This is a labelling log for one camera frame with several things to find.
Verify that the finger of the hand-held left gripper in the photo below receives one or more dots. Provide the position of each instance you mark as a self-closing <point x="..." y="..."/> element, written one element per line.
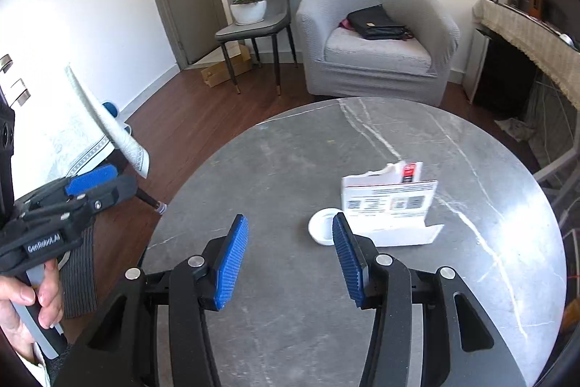
<point x="90" y="179"/>
<point x="115" y="191"/>

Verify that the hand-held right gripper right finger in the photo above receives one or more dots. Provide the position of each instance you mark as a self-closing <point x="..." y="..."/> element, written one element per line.
<point x="346" y="264"/>

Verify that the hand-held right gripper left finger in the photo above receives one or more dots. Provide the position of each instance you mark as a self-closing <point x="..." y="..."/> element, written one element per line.
<point x="231" y="264"/>

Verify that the person's left forearm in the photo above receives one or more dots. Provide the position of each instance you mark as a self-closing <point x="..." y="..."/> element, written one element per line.
<point x="38" y="369"/>

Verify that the person's left hand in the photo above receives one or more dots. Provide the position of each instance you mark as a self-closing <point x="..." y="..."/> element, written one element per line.
<point x="50" y="296"/>

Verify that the white round lid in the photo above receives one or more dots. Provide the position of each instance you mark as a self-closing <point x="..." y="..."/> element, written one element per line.
<point x="319" y="227"/>

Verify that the patterned white tablecloth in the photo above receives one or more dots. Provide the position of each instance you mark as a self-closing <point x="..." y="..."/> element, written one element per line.
<point x="108" y="128"/>

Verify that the clear acrylic sign stand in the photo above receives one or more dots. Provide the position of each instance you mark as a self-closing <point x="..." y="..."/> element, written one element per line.
<point x="385" y="203"/>

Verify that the blue white floor object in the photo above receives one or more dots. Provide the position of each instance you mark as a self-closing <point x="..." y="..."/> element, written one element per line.
<point x="111" y="109"/>

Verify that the red white carton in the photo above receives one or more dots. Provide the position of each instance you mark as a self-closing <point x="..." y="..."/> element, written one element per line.
<point x="410" y="171"/>

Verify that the cardboard box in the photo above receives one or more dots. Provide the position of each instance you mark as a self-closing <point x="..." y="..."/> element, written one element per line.
<point x="217" y="74"/>

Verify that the grey armchair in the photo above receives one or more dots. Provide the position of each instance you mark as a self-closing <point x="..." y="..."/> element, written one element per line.
<point x="317" y="65"/>

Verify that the grey dining chair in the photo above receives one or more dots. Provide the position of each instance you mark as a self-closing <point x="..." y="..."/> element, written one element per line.
<point x="247" y="33"/>

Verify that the potted green plant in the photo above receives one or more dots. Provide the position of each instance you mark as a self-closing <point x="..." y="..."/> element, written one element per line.
<point x="247" y="11"/>

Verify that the white metal rack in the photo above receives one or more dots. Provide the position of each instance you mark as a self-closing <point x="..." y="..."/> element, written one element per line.
<point x="557" y="169"/>

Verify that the pink cloth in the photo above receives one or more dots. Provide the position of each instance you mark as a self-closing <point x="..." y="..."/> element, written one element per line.
<point x="345" y="25"/>

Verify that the black handbag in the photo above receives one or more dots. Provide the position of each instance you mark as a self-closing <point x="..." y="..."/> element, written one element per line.
<point x="374" y="22"/>

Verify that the sideboard with lace cloth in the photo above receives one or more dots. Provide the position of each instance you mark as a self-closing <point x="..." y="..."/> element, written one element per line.
<point x="534" y="42"/>

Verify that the brown wooden box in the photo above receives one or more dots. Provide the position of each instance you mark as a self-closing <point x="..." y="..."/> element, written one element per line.
<point x="528" y="1"/>

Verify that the black monitor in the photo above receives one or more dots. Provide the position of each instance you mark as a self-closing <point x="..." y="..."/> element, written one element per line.
<point x="559" y="6"/>

